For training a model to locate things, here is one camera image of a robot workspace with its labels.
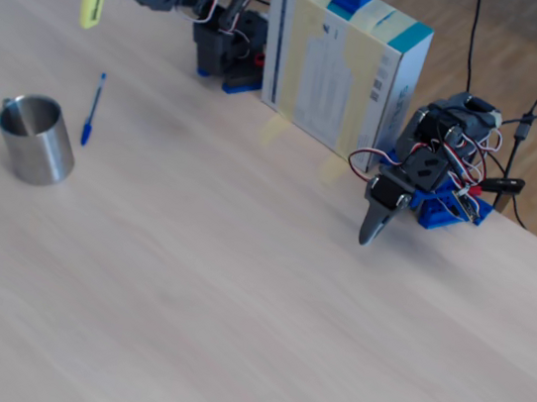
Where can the blue arm base with camera arm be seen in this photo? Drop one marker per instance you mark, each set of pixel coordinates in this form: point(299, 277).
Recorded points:
point(234, 88)

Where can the black plug connector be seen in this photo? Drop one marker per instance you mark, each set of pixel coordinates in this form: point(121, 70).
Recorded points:
point(503, 184)

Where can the wide yellowish masking tape strip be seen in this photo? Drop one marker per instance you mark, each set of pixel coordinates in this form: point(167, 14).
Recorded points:
point(300, 65)

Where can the blue ballpoint pen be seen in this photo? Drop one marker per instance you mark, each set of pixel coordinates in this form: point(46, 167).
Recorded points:
point(87, 133)

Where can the white and teal cardboard box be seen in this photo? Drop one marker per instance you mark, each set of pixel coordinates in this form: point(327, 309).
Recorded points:
point(325, 79)

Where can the small controller circuit board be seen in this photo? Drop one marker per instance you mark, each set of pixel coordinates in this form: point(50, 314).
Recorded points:
point(465, 206)

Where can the grey cameraless gripper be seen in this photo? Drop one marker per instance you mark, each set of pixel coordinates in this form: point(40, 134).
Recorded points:
point(386, 194)

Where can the grey robot arm with camera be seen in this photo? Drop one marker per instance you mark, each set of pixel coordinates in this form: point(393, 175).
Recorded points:
point(220, 49)

